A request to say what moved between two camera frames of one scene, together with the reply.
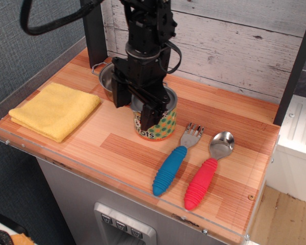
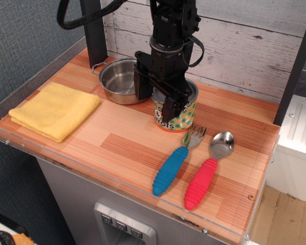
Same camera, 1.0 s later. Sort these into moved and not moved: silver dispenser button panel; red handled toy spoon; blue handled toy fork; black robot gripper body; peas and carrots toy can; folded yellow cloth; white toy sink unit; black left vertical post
Moved: black robot gripper body; peas and carrots toy can
Not moved: red handled toy spoon; white toy sink unit; folded yellow cloth; blue handled toy fork; black left vertical post; silver dispenser button panel
